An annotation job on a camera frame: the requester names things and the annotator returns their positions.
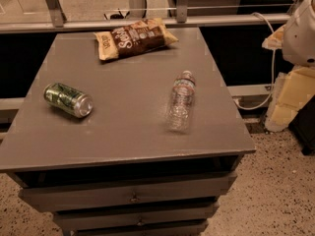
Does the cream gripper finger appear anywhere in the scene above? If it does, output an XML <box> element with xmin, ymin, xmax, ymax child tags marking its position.
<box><xmin>262</xmin><ymin>26</ymin><xmax>285</xmax><ymax>50</ymax></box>

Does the brown chip bag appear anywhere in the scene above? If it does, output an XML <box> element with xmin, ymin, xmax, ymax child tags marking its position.
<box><xmin>94</xmin><ymin>18</ymin><xmax>178</xmax><ymax>61</ymax></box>

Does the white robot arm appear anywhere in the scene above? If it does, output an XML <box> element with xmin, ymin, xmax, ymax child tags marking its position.
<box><xmin>262</xmin><ymin>0</ymin><xmax>315</xmax><ymax>67</ymax></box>

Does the clear plastic water bottle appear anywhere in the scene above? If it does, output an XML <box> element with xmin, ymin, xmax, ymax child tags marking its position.
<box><xmin>167</xmin><ymin>71</ymin><xmax>196</xmax><ymax>132</ymax></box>

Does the black object behind railing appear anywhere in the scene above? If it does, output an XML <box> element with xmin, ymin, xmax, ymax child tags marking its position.
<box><xmin>103</xmin><ymin>10</ymin><xmax>130</xmax><ymax>20</ymax></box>

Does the grey drawer cabinet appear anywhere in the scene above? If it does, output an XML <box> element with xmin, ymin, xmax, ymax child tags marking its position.
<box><xmin>0</xmin><ymin>29</ymin><xmax>255</xmax><ymax>236</ymax></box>

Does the green soda can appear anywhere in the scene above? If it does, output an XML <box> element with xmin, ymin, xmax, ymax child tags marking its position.
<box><xmin>43</xmin><ymin>83</ymin><xmax>94</xmax><ymax>118</ymax></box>

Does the top drawer with knob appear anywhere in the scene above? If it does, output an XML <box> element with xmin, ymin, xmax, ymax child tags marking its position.
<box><xmin>19</xmin><ymin>171</ymin><xmax>237</xmax><ymax>212</ymax></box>

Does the drawer with knob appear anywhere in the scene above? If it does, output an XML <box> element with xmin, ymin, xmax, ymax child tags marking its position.
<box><xmin>53</xmin><ymin>202</ymin><xmax>219</xmax><ymax>230</ymax></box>
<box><xmin>19</xmin><ymin>171</ymin><xmax>237</xmax><ymax>212</ymax></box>

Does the white cable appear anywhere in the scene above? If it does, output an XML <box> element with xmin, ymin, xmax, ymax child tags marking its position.
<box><xmin>233</xmin><ymin>12</ymin><xmax>278</xmax><ymax>111</ymax></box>

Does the metal railing frame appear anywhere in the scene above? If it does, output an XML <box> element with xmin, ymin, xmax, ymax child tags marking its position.
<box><xmin>0</xmin><ymin>0</ymin><xmax>302</xmax><ymax>33</ymax></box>

